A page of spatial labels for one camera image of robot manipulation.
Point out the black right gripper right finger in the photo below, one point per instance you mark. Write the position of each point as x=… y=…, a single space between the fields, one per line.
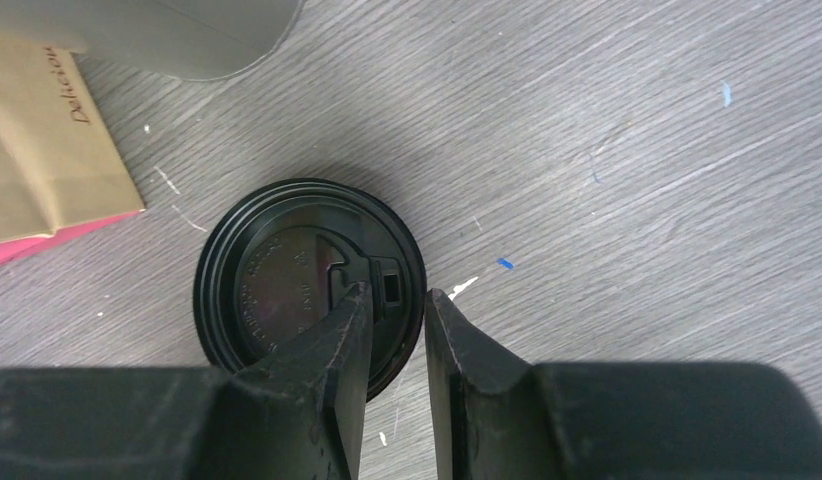
x=497 y=416

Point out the cup of white paper straws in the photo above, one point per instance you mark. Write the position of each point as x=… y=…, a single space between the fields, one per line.
x=189 y=40

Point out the stack of black lids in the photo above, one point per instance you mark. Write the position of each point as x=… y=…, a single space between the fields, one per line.
x=286 y=254

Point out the pink paper bag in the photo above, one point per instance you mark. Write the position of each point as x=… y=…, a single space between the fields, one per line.
x=61 y=175

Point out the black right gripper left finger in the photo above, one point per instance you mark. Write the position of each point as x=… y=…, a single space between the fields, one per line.
x=295 y=414

